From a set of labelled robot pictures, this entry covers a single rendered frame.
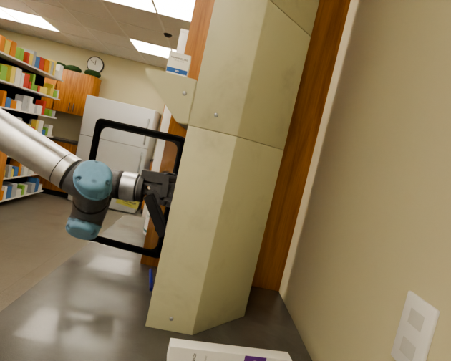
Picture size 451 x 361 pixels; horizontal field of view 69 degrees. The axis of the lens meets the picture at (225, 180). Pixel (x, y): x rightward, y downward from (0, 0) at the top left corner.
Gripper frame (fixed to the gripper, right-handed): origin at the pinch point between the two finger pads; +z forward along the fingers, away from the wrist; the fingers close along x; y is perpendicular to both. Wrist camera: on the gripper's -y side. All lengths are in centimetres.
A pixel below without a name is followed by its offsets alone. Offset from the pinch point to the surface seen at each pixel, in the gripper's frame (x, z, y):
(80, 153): 472, -218, -30
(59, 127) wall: 540, -289, 6
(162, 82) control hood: -14.0, -15.8, 27.7
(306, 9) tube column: -3, 14, 53
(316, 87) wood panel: 23, 28, 42
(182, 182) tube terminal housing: -13.9, -8.2, 7.1
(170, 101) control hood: -13.9, -13.5, 24.1
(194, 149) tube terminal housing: -13.9, -6.7, 14.8
